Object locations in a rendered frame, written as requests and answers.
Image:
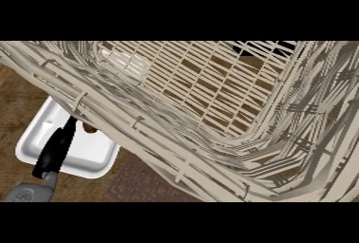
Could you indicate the cream wicker basket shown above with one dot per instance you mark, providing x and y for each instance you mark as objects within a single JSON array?
[{"x": 225, "y": 104}]

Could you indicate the white rectangular tray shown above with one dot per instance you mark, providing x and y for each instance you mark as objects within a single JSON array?
[{"x": 89, "y": 152}]

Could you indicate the brown cupcake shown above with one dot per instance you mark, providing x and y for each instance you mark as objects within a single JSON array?
[{"x": 89, "y": 127}]

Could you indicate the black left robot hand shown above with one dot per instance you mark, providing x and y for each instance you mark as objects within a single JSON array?
[{"x": 54, "y": 150}]

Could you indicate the brown patterned placemat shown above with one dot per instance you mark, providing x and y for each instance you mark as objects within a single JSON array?
[{"x": 141, "y": 183}]

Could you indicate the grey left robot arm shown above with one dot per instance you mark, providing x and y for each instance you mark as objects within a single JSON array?
[{"x": 33, "y": 191}]

